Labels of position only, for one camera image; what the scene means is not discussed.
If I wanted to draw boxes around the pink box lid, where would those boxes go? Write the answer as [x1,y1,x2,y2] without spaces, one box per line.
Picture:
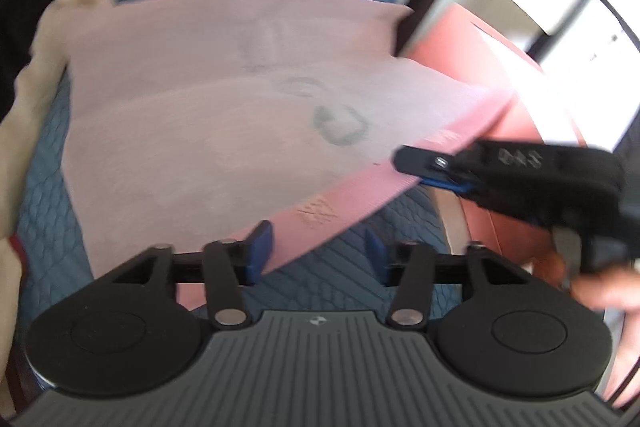
[475,0,640,152]

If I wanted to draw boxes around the slim pink box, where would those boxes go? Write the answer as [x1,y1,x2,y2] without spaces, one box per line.
[172,88,516,310]

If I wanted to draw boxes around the pink wrapping paper sheet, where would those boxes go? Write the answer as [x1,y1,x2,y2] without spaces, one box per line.
[37,0,511,280]

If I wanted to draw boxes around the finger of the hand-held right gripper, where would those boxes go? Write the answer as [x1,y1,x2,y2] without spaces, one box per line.
[394,146,471,194]

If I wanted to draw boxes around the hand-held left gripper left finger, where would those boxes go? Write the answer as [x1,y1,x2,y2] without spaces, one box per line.
[112,221,275,329]

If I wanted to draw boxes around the cream cloth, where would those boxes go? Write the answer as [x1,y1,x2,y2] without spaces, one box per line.
[0,0,116,358]

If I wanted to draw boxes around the large pink box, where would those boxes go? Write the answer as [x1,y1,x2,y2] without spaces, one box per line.
[400,4,606,268]

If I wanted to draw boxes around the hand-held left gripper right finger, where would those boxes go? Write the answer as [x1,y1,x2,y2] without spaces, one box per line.
[365,228,532,327]

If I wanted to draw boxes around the person's right hand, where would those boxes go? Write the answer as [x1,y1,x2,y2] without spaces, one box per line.
[544,252,640,312]

